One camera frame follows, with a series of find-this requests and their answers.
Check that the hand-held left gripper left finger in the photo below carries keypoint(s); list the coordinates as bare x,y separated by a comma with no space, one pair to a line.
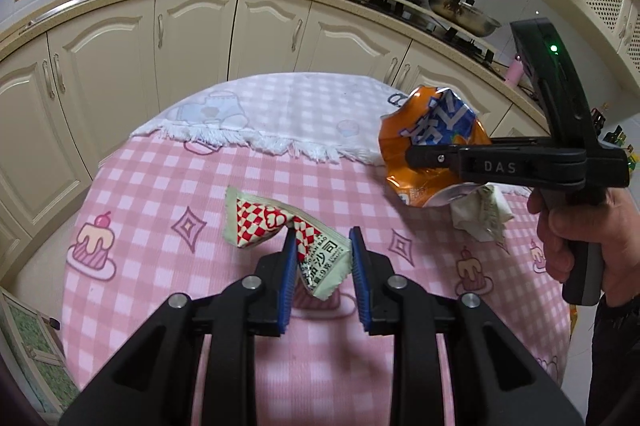
286,286

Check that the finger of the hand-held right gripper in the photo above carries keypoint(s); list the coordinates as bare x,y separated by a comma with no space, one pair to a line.
432,157

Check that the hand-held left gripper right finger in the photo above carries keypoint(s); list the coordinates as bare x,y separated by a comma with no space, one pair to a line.
359,286

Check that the crushed orange soda can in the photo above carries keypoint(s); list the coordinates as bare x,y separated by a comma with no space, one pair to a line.
430,126

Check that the red checked food wrapper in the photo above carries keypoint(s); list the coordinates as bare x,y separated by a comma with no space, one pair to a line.
255,221

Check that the person's right hand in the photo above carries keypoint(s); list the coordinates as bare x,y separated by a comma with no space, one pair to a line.
625,231

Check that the pink utensil cup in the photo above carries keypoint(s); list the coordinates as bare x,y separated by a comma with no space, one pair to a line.
514,73

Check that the dark sauce bottle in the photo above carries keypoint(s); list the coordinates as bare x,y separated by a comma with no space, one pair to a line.
599,118
617,135

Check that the crumpled white paper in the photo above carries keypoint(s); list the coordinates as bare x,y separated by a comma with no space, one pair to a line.
480,213

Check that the steel wok with lid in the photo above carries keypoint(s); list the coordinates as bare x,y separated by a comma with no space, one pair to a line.
465,18

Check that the black gas hob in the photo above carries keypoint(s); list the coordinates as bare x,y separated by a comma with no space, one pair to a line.
425,26

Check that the pink checked tablecloth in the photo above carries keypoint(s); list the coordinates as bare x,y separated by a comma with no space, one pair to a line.
150,306

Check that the white fringed cloth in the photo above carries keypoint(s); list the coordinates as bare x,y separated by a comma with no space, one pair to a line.
300,106

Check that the orange packet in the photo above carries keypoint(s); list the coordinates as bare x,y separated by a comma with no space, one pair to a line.
575,321

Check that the person's dark trousers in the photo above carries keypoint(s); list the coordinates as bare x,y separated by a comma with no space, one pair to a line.
615,356

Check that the green patterned mat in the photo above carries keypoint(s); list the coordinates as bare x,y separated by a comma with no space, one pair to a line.
30,356

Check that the cream lower cabinets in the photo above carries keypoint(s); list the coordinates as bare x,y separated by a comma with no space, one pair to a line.
100,81

